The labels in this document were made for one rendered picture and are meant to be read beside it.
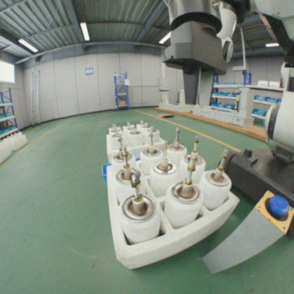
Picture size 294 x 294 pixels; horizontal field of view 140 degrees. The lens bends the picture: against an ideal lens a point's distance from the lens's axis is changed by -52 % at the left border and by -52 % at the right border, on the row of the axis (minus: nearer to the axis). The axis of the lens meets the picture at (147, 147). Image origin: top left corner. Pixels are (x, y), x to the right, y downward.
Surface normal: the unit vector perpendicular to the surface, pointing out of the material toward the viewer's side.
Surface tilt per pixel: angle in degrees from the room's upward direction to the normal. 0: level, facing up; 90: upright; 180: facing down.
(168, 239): 0
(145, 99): 90
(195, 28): 90
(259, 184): 90
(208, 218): 0
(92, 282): 0
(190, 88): 90
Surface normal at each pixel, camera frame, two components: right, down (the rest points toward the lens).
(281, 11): -0.51, 0.82
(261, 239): -0.95, 0.16
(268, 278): -0.04, -0.91
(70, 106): 0.33, 0.37
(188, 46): -0.34, 0.40
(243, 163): -0.70, -0.52
